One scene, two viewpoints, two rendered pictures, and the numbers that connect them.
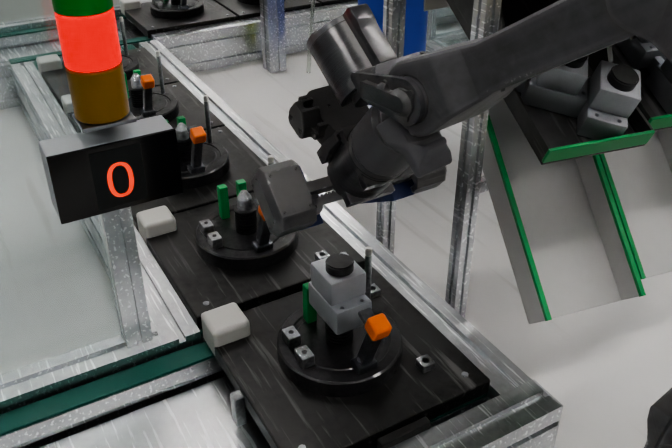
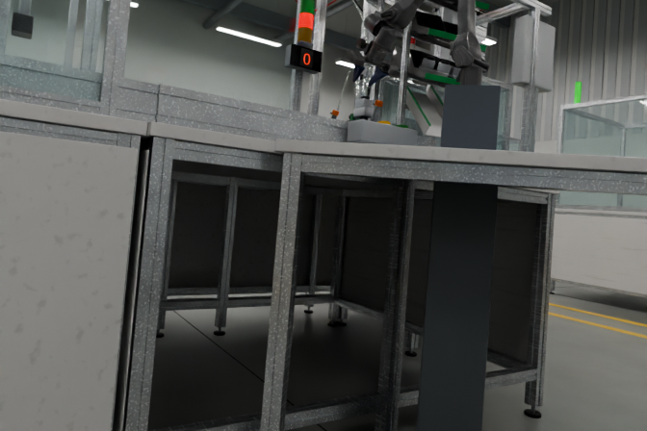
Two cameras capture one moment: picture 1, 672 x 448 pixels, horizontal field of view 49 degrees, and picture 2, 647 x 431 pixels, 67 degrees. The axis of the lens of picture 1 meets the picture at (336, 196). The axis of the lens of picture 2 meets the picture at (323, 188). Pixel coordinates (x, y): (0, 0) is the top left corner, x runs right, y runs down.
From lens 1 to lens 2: 1.33 m
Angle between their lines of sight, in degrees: 33
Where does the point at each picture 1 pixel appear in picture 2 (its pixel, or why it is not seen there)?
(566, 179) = (433, 112)
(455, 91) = (403, 6)
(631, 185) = not seen: hidden behind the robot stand
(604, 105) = (441, 68)
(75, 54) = (303, 21)
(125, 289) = (295, 107)
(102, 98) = (307, 34)
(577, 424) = not seen: hidden behind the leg
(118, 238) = (297, 88)
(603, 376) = not seen: hidden behind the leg
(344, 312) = (367, 107)
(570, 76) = (430, 62)
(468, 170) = (401, 96)
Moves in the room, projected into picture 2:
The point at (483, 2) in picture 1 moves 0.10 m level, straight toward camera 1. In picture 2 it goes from (405, 44) to (405, 35)
